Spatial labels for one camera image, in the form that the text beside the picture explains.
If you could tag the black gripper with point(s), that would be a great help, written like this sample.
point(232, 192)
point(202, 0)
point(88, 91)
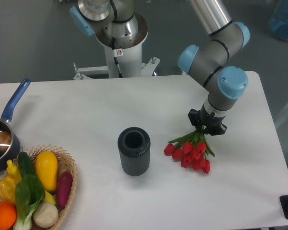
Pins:
point(211, 121)

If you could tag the red tulip bouquet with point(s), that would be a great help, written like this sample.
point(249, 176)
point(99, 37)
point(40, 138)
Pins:
point(191, 150)

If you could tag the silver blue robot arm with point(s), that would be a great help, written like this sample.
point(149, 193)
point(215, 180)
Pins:
point(225, 85)

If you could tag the dark grey ribbed vase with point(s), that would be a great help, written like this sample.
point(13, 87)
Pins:
point(134, 148)

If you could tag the blue translucent container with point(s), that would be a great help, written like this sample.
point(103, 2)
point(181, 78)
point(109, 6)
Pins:
point(278, 22)

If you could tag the woven wicker basket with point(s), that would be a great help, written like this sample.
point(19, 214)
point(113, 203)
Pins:
point(65, 163)

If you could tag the purple eggplant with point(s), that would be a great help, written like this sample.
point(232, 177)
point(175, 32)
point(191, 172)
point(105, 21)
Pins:
point(63, 188)

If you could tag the yellow squash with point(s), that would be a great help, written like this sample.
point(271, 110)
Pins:
point(47, 169)

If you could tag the yellow banana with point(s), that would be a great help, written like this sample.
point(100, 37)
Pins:
point(49, 198)

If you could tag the beige steamed bun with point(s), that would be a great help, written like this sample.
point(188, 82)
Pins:
point(46, 215)

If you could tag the green cucumber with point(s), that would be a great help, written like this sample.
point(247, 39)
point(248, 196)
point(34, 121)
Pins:
point(25, 164)

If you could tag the green bok choy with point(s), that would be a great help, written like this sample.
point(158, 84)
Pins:
point(29, 193)

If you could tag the small yellow gourd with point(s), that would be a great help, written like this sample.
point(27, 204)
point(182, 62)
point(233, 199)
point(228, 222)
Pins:
point(13, 171)

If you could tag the brown bun in pan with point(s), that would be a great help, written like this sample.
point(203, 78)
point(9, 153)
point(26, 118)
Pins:
point(5, 140)

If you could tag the yellow bell pepper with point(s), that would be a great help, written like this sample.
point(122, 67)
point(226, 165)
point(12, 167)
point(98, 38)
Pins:
point(7, 190)

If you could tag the orange fruit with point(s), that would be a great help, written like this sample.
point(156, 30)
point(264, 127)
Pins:
point(7, 215)

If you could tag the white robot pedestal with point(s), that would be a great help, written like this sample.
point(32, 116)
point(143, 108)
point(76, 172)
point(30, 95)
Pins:
point(122, 43)

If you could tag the blue handled saucepan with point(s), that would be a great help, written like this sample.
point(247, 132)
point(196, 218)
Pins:
point(6, 117)

